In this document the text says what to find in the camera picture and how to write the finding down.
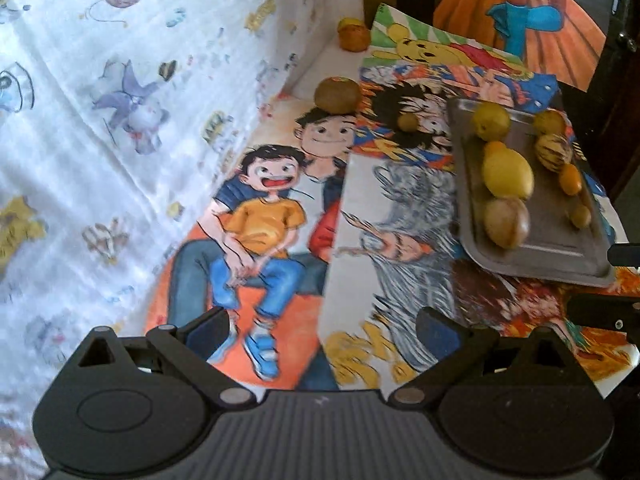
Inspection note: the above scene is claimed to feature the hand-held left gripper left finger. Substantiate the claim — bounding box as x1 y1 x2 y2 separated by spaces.
74 306 255 411

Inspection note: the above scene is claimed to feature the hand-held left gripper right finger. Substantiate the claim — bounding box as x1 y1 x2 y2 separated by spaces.
388 307 596 407

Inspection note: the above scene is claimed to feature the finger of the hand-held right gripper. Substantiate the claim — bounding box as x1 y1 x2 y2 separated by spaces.
607 242 640 267
567 294 640 332

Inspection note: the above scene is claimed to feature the metal tray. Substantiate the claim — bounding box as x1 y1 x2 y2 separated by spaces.
445 97 617 289

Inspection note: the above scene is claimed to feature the medium orange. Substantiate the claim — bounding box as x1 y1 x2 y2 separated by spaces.
558 163 583 196

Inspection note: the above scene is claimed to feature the round brown fruit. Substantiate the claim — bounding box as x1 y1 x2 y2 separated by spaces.
483 196 531 250

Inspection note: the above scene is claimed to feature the striped yellow melon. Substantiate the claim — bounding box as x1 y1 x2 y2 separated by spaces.
535 134 572 173

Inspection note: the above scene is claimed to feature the large yellow lemon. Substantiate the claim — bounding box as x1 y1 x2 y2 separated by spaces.
482 144 536 199

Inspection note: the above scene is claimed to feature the grey-haired figure poster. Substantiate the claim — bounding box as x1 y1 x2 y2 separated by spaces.
320 152 483 392

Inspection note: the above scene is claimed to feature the cartoon boy poster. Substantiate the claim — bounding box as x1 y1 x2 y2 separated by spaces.
144 91 372 392

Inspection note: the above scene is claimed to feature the dark wooden furniture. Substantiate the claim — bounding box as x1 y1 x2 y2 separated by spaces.
560 0 640 246

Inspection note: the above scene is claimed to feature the small yellow-green fruit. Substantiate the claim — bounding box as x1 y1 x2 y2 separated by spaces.
532 110 567 137

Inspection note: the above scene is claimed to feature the yellow-green guava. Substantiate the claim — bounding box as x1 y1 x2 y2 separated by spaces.
472 102 512 141

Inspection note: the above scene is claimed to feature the white printed cloth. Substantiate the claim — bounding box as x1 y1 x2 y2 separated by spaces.
0 0 397 480

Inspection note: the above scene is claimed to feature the black-haired character comic poster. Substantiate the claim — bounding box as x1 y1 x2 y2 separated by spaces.
352 57 609 202

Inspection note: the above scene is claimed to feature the orange dress poster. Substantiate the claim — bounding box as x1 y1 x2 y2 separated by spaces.
432 0 609 94

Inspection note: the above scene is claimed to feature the brown kiwi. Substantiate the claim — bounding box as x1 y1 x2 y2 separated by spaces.
313 76 362 113

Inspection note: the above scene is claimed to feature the yellow bear poster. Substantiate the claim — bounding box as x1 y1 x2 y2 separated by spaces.
362 3 532 82

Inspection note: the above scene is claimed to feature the brown wrinkled fruit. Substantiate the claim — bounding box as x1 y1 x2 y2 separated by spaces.
338 26 372 53

